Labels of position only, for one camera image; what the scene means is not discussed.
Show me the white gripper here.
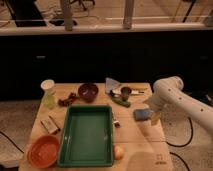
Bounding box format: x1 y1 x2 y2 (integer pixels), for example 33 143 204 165
145 94 165 126

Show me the blue sponge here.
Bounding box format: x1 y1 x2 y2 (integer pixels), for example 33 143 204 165
133 108 151 121

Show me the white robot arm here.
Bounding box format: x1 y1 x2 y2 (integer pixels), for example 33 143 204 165
144 76 213 136

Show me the green plastic tray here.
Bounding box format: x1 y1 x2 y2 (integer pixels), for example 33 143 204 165
57 105 114 167

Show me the green cucumber toy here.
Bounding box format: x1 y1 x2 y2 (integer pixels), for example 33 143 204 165
111 97 131 108

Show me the yellow pencil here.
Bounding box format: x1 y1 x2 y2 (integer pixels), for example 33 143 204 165
131 87 147 91

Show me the dark brown cup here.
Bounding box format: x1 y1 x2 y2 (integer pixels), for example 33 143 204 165
121 87 131 101

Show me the small metal clip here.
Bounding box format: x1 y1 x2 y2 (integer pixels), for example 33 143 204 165
112 116 120 128

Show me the white marker pen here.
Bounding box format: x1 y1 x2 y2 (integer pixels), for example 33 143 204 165
112 90 145 96

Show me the peach coloured fruit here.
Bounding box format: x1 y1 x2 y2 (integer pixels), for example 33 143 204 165
114 145 124 160

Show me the light blue cloth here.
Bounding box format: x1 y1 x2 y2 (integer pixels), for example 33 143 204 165
105 78 121 94

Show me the dark red bowl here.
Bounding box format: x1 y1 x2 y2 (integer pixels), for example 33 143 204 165
78 83 99 103

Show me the black marker pen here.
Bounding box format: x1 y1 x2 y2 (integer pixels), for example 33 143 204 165
49 116 61 131

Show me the green translucent cup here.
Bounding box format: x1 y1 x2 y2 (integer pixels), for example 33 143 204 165
42 93 56 110

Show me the small cardboard box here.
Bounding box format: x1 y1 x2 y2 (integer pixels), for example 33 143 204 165
41 120 57 134

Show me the white paper cup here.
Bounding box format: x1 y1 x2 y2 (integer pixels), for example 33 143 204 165
40 79 55 94

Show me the orange plastic bowl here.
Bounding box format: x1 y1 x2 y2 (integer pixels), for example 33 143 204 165
27 135 60 169

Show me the black power cable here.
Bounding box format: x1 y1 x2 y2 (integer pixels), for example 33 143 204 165
165 116 195 148

